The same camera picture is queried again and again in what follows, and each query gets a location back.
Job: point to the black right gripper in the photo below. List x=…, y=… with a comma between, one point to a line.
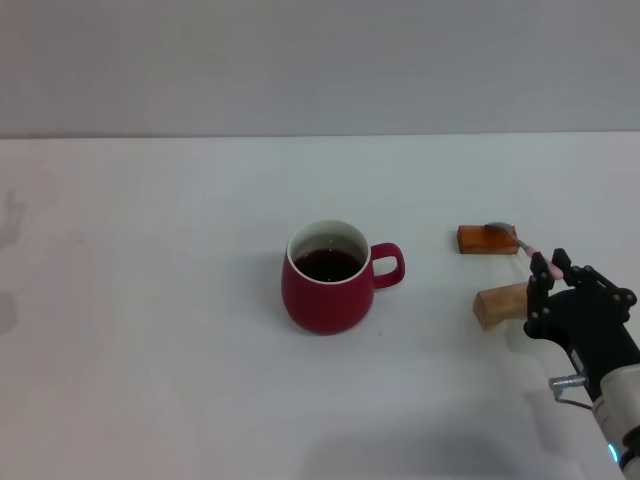
x=595, y=330

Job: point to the red ceramic cup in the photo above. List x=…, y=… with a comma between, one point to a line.
x=325, y=305

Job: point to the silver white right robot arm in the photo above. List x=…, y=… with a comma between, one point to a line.
x=622, y=425

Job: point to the light notched wooden block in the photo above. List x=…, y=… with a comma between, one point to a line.
x=500, y=302

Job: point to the dark orange wooden block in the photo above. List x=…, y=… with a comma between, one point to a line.
x=480, y=240

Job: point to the dark coffee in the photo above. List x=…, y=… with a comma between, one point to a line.
x=327, y=265

